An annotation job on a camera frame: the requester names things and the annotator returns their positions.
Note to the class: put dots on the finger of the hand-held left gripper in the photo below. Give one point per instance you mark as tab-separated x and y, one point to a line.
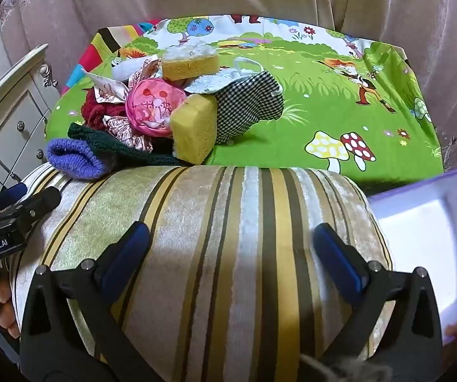
9	195
41	203

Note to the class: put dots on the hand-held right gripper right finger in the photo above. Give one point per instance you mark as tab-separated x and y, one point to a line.
339	260

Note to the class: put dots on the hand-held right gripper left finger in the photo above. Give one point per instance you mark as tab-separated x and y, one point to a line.
129	254

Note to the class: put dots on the purple box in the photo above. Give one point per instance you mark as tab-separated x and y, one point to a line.
411	227

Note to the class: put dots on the dark green knit cloth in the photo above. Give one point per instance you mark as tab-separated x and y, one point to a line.
93	137

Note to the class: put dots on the red white patterned scarf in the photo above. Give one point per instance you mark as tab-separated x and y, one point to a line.
107	87

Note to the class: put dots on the yellow sponge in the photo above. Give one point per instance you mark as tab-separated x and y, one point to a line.
190	67
192	127

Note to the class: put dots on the pink printed pouch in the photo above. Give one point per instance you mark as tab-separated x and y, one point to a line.
153	103

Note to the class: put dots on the black white houndstooth pouch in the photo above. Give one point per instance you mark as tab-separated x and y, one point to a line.
248	107

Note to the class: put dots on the person's left hand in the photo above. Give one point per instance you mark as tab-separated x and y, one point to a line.
7	310

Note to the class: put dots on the purple knit cloth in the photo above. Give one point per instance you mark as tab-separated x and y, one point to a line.
73	157

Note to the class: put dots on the white ornate nightstand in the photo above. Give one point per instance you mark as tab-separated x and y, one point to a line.
9	127

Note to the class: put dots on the dark red towel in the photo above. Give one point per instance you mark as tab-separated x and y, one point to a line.
93	115

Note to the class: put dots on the striped velvet cushion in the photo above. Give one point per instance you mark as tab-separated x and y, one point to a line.
232	246

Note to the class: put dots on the white towel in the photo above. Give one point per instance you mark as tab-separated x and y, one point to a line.
127	69

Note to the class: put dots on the green cartoon printed bedsheet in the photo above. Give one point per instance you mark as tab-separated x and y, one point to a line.
312	99

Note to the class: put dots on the silver shiny pouch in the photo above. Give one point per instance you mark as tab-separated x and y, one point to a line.
216	81

